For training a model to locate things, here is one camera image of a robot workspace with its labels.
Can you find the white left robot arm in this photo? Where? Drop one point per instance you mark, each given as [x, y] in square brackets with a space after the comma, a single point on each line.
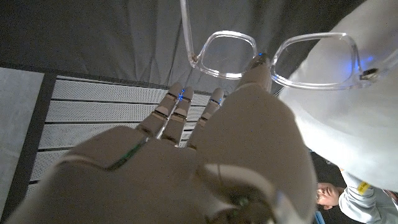
[370, 202]

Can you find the black backdrop curtain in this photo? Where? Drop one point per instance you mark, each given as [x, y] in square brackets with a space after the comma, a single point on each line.
[93, 34]

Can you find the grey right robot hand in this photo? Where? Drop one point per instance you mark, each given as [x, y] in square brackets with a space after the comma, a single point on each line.
[186, 174]

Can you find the white tissue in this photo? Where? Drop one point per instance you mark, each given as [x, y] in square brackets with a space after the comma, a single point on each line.
[351, 124]

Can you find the clear plastic glasses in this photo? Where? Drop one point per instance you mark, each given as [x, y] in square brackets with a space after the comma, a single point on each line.
[227, 53]

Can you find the person with dark hair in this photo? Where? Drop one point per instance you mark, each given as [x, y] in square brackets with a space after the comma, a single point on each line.
[328, 196]

